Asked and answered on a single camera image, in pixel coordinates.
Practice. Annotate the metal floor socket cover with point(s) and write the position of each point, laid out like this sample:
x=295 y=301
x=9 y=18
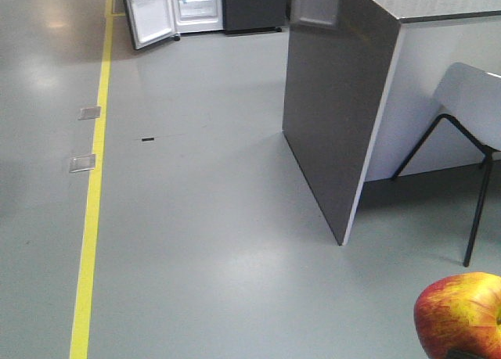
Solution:
x=82 y=163
x=90 y=113

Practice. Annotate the grey kitchen island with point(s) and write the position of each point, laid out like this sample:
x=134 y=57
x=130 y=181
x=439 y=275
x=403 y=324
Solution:
x=360 y=76

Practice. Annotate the white fridge door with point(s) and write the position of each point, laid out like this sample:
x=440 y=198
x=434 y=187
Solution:
x=150 y=21

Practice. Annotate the dark grey fridge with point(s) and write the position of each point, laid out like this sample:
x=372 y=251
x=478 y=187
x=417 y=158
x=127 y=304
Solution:
x=230 y=16

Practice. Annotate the red yellow apple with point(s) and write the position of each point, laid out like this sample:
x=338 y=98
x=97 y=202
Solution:
x=460 y=312

